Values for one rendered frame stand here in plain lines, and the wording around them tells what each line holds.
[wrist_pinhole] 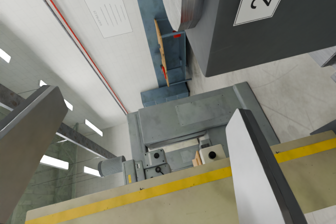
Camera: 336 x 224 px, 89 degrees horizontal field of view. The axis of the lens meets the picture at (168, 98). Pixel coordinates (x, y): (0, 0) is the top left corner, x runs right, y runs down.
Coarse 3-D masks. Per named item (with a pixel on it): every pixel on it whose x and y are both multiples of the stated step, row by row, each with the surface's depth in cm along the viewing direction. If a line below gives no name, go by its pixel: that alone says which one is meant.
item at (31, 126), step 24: (48, 96) 9; (0, 120) 7; (24, 120) 7; (48, 120) 9; (0, 144) 6; (24, 144) 7; (48, 144) 9; (0, 168) 6; (24, 168) 8; (0, 192) 7; (0, 216) 7
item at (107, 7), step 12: (84, 0) 392; (96, 0) 398; (108, 0) 404; (120, 0) 410; (96, 12) 420; (108, 12) 427; (120, 12) 434; (96, 24) 445; (108, 24) 453; (120, 24) 461; (108, 36) 482
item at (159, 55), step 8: (176, 32) 427; (184, 32) 435; (160, 40) 432; (184, 40) 457; (160, 48) 491; (184, 48) 483; (160, 56) 546; (184, 56) 511; (184, 64) 544; (184, 72) 581; (184, 80) 606
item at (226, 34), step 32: (192, 0) 9; (224, 0) 8; (256, 0) 8; (288, 0) 9; (320, 0) 9; (192, 32) 13; (224, 32) 10; (256, 32) 10; (288, 32) 11; (320, 32) 12; (224, 64) 12; (256, 64) 13
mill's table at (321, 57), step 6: (324, 48) 22; (330, 48) 22; (312, 54) 24; (318, 54) 23; (324, 54) 23; (330, 54) 22; (318, 60) 24; (324, 60) 23; (330, 60) 22; (324, 66) 23
